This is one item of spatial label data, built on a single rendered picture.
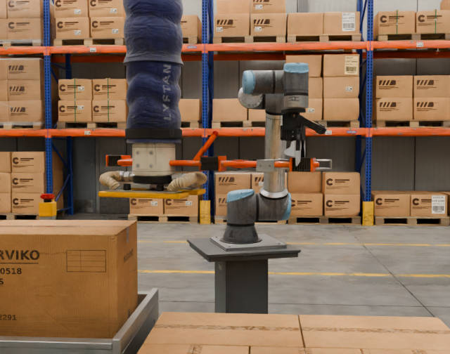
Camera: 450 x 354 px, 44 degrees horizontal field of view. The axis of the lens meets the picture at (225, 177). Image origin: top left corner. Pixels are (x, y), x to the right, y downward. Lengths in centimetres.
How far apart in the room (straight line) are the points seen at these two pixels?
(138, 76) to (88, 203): 904
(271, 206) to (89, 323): 118
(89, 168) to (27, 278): 889
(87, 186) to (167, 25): 906
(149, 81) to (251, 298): 136
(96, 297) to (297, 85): 109
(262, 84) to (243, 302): 128
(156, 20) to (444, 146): 928
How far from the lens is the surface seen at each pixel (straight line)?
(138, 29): 217
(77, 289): 219
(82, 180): 1112
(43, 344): 210
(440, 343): 228
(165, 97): 214
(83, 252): 215
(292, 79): 203
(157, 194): 207
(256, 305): 299
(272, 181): 286
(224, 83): 1067
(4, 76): 1032
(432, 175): 1102
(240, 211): 291
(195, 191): 221
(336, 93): 938
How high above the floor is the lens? 127
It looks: 3 degrees down
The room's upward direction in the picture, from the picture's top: straight up
